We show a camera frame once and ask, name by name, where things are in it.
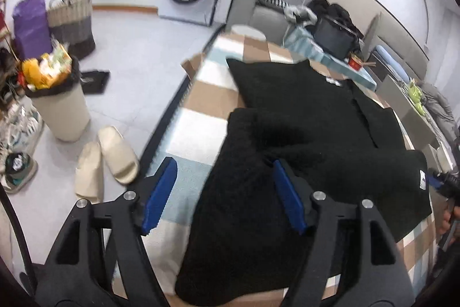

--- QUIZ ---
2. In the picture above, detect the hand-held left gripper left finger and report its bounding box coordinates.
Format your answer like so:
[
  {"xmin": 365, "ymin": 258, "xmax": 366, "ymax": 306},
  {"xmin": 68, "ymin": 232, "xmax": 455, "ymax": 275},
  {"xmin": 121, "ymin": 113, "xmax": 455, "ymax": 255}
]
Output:
[{"xmin": 34, "ymin": 157, "xmax": 179, "ymax": 307}]

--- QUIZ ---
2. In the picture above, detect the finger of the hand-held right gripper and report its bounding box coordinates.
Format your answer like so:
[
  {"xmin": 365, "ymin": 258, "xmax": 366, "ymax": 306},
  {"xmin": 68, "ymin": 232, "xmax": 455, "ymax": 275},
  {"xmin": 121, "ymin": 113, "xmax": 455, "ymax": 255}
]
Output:
[{"xmin": 427, "ymin": 169, "xmax": 450, "ymax": 190}]

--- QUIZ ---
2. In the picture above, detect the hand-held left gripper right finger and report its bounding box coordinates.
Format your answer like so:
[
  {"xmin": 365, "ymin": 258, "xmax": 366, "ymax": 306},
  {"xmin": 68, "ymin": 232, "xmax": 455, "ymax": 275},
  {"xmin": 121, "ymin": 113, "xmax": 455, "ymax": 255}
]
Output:
[{"xmin": 272, "ymin": 159, "xmax": 417, "ymax": 307}]

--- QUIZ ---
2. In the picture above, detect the black fleece garment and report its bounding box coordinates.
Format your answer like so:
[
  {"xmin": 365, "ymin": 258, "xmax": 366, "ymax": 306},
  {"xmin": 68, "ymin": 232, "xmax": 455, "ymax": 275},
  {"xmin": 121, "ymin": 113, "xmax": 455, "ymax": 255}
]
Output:
[{"xmin": 175, "ymin": 58, "xmax": 433, "ymax": 306}]

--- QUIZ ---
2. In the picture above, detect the dark clothes pile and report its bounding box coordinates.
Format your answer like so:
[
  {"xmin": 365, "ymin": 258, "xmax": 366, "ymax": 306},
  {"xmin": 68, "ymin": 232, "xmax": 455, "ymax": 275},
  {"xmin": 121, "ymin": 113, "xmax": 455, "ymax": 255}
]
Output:
[{"xmin": 305, "ymin": 0, "xmax": 365, "ymax": 41}]

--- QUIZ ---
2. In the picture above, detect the person's right hand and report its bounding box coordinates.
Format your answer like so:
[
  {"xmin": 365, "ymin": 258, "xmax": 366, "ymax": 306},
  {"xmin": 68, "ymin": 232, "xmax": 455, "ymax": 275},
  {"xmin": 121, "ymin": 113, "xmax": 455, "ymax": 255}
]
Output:
[{"xmin": 436, "ymin": 204, "xmax": 460, "ymax": 239}]

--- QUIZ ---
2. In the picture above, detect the beige slipper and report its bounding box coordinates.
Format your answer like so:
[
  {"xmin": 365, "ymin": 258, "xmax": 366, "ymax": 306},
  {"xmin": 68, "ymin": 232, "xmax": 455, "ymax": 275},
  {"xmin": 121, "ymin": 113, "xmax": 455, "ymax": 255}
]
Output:
[
  {"xmin": 98, "ymin": 126, "xmax": 140, "ymax": 184},
  {"xmin": 75, "ymin": 142, "xmax": 105, "ymax": 204}
]

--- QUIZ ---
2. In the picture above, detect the grey cabinet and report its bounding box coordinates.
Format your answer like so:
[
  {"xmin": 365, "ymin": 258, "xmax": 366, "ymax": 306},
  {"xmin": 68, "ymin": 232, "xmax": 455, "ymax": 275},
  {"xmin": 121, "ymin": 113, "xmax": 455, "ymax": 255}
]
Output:
[{"xmin": 377, "ymin": 75, "xmax": 444, "ymax": 153}]

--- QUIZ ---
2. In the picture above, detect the checkered blanket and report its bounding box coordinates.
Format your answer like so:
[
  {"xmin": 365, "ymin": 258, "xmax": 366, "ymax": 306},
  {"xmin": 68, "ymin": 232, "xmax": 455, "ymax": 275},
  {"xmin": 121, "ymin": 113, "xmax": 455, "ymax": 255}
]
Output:
[{"xmin": 111, "ymin": 32, "xmax": 446, "ymax": 307}]

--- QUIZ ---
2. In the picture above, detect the green item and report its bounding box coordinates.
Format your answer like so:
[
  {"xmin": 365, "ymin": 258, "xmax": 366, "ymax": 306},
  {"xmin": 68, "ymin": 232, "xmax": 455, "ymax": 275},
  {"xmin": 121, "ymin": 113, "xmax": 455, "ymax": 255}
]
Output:
[{"xmin": 404, "ymin": 81, "xmax": 426, "ymax": 115}]

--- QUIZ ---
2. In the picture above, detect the black floor mat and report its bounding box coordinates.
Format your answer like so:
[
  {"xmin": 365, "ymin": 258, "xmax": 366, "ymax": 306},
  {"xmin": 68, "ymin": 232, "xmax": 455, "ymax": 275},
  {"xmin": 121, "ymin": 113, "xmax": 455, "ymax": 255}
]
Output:
[{"xmin": 80, "ymin": 70, "xmax": 110, "ymax": 95}]

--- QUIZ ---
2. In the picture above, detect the cardboard box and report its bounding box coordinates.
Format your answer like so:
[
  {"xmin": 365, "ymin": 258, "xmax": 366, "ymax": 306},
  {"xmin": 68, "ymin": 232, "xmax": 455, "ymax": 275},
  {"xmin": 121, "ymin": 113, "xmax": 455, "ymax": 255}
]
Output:
[{"xmin": 181, "ymin": 52, "xmax": 206, "ymax": 79}]

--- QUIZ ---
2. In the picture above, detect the beige trash bin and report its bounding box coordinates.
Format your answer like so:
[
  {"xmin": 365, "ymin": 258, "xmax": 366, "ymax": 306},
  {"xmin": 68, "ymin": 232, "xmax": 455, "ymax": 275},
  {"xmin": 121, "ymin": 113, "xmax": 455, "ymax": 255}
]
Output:
[{"xmin": 22, "ymin": 57, "xmax": 91, "ymax": 142}]

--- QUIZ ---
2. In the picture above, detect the dark sneaker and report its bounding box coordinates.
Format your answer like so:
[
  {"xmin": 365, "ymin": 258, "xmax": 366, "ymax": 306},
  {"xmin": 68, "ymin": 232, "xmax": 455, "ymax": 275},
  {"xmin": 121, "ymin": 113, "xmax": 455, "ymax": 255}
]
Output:
[{"xmin": 0, "ymin": 152, "xmax": 39, "ymax": 195}]

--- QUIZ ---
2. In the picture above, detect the table with teal cloth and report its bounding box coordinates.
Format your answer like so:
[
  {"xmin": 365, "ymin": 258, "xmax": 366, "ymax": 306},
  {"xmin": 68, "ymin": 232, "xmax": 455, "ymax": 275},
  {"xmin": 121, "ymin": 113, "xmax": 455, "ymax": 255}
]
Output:
[{"xmin": 284, "ymin": 24, "xmax": 378, "ymax": 92}]

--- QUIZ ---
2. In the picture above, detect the pile of shoes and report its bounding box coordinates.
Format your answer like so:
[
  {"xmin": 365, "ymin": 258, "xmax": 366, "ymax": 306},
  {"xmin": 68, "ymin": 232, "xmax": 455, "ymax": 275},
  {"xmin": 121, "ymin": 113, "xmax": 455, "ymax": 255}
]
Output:
[{"xmin": 0, "ymin": 77, "xmax": 45, "ymax": 157}]

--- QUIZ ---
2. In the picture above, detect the black box on side table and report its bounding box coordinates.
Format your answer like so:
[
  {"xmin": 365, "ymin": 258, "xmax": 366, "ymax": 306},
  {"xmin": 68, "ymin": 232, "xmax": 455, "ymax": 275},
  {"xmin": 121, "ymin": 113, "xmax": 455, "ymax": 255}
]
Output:
[{"xmin": 313, "ymin": 15, "xmax": 360, "ymax": 59}]

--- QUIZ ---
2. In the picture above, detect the round white stool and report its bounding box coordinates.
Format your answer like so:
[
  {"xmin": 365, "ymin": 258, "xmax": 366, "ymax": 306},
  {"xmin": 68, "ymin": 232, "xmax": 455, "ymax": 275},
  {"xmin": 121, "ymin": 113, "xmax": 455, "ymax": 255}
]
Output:
[{"xmin": 230, "ymin": 24, "xmax": 267, "ymax": 42}]

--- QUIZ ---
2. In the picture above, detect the grey sofa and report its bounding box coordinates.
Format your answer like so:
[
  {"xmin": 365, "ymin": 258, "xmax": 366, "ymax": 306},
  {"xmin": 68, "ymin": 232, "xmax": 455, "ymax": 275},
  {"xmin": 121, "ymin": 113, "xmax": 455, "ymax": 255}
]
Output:
[{"xmin": 226, "ymin": 0, "xmax": 299, "ymax": 49}]

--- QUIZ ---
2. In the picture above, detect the woven laundry basket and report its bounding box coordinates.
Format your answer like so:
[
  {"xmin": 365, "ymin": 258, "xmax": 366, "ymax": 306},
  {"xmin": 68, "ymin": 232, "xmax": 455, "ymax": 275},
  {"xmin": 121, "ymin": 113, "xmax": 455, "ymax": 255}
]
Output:
[{"xmin": 47, "ymin": 0, "xmax": 96, "ymax": 59}]

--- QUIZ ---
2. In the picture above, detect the purple bag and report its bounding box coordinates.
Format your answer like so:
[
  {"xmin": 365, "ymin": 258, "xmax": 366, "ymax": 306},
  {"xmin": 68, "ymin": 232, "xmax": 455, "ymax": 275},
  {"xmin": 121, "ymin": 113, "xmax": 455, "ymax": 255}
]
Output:
[{"xmin": 12, "ymin": 0, "xmax": 54, "ymax": 60}]

